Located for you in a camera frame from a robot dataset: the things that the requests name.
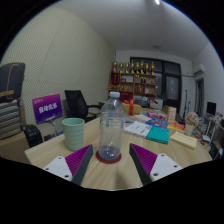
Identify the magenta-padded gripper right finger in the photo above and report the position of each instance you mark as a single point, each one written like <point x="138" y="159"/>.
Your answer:
<point x="163" y="165"/>

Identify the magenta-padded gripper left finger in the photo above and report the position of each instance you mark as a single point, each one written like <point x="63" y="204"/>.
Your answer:
<point x="59" y="166"/>

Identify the clear plastic water bottle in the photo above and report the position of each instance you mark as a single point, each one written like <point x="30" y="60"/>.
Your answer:
<point x="111" y="130"/>

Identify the teal book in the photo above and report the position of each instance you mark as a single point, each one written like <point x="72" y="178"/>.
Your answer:
<point x="157" y="135"/>

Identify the pale yellow book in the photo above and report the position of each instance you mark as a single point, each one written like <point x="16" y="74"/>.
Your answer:
<point x="183" y="140"/>

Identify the pale green ribbed cup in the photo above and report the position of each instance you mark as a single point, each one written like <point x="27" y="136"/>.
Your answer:
<point x="73" y="135"/>

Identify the orange book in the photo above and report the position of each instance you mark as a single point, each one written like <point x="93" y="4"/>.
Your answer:
<point x="176" y="126"/>

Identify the black backpack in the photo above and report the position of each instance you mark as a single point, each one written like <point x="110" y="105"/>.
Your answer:
<point x="33" y="135"/>

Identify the flat round red coaster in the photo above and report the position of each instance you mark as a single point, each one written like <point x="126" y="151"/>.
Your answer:
<point x="100" y="158"/>

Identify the blue snack packet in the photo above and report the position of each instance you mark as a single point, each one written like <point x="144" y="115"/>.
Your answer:
<point x="157" y="123"/>

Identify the white printed booklet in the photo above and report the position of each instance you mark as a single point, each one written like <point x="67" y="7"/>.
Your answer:
<point x="137" y="129"/>

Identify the pink snack packet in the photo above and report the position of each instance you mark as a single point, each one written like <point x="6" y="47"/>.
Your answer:
<point x="156" y="115"/>

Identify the upright orange box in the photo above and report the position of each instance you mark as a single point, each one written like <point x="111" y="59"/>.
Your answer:
<point x="171" y="114"/>

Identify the white paper sheet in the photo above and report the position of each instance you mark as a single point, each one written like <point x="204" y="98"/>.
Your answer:
<point x="141" y="118"/>

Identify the pink flowers in white pot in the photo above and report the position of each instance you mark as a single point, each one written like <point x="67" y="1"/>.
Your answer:
<point x="192" y="120"/>

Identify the black tripod stand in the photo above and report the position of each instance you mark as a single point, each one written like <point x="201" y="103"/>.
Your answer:
<point x="185" y="111"/>

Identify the purple sign board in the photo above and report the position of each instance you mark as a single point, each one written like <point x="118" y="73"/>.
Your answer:
<point x="47" y="109"/>

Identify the yellow gift box red ribbon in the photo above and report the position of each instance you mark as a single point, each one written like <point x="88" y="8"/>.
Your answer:
<point x="135" y="109"/>

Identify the black office chair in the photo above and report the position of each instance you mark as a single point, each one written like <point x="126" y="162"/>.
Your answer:
<point x="76" y="105"/>

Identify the long wooden side desk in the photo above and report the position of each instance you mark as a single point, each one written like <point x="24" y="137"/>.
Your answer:
<point x="215" y="125"/>

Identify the grey ribbed suitcase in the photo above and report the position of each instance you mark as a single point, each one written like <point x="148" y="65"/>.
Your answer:
<point x="10" y="120"/>

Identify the black computer monitor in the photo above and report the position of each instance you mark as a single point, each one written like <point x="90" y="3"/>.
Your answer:
<point x="211" y="108"/>

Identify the black framed glass door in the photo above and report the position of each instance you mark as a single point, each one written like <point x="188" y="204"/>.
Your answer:
<point x="171" y="86"/>

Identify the wooden shelf unit with trophies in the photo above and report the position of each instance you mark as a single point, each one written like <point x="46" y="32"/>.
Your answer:
<point x="136" y="85"/>

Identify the dark bag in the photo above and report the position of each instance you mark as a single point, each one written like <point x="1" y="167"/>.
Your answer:
<point x="11" y="81"/>

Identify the ceiling tube light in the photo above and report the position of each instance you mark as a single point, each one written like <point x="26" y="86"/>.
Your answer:
<point x="157" y="2"/>

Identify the white wall air conditioner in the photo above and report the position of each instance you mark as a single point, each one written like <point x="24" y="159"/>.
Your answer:
<point x="198" y="70"/>

